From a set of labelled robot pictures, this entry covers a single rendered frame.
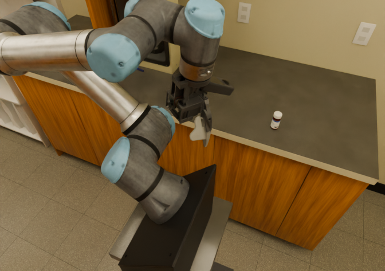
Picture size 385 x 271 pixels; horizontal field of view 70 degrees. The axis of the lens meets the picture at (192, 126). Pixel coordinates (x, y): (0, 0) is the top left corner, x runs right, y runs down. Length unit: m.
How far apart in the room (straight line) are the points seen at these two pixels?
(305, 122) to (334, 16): 0.59
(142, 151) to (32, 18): 0.43
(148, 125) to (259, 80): 0.90
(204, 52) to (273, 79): 1.06
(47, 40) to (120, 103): 0.29
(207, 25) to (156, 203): 0.48
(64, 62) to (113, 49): 0.14
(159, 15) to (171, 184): 0.44
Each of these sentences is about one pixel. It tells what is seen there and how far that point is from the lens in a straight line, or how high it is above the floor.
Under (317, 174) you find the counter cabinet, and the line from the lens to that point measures 1.36.
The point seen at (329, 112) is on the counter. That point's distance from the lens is 1.48.
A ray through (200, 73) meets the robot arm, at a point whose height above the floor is 1.52.
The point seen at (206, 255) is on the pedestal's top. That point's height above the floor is 0.94.
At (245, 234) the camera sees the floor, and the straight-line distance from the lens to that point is 2.03.
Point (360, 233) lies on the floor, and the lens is 2.30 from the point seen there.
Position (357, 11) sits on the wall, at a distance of 1.67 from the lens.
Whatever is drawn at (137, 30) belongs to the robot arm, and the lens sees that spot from 0.50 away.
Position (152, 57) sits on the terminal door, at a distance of 1.56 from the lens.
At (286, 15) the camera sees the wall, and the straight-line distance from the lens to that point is 1.69.
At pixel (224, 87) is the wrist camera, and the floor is 1.43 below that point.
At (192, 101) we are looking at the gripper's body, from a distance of 0.64.
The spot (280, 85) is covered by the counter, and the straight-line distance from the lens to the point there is 1.56.
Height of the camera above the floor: 1.85
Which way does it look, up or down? 46 degrees down
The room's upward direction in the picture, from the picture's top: straight up
